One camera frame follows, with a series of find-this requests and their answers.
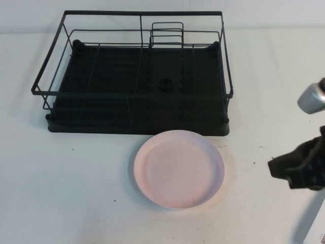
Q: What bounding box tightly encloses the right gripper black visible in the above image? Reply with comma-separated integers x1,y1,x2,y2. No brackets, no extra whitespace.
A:
267,127,325,191

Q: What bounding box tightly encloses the pale pink round plate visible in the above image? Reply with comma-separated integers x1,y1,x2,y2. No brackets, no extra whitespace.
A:
134,129,225,210

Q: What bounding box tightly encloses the white panel with label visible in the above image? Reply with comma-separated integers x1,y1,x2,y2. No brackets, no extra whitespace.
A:
311,210,325,244

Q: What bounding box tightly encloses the black plastic drain tray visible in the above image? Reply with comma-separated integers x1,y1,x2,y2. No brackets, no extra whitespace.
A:
45,39,231,136

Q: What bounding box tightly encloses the black wire plate holder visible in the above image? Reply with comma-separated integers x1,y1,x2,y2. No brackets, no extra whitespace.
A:
149,22,184,49

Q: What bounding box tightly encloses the black wire dish rack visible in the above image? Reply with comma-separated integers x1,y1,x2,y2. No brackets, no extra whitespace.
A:
30,10,234,111

